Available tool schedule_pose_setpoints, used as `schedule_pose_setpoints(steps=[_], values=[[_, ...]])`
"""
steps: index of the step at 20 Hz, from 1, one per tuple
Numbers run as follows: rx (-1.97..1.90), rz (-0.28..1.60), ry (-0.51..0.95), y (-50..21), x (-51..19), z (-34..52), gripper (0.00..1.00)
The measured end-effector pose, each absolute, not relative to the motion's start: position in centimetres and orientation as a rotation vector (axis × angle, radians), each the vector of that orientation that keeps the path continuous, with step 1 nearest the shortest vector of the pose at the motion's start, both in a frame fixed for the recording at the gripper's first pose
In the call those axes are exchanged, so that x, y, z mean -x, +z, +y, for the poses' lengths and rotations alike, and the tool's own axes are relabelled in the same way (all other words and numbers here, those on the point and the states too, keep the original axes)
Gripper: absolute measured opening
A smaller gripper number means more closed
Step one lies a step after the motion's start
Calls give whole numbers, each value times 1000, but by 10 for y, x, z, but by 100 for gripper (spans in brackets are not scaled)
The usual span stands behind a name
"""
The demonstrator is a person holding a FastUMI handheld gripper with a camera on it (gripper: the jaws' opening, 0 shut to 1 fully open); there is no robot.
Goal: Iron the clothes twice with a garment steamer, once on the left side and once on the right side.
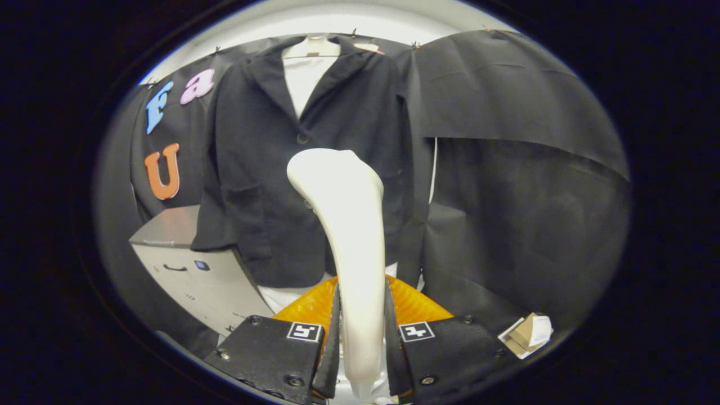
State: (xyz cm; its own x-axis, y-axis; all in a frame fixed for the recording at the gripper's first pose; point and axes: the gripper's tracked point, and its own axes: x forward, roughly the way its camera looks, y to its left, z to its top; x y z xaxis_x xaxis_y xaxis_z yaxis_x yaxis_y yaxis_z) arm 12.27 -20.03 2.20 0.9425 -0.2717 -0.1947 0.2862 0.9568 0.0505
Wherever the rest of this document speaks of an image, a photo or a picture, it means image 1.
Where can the black jacket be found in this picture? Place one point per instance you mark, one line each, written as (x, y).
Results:
(253, 140)

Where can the white plastic hanger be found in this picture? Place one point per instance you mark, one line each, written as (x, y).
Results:
(312, 48)

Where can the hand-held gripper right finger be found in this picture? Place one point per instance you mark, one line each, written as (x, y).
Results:
(394, 360)

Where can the black backdrop cloth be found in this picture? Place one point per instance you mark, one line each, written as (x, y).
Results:
(506, 197)

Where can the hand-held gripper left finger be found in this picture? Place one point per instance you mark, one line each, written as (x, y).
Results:
(335, 360)

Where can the small cardboard box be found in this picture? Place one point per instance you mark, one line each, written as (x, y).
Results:
(529, 332)

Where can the white padded garment form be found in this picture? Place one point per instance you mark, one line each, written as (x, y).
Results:
(304, 79)

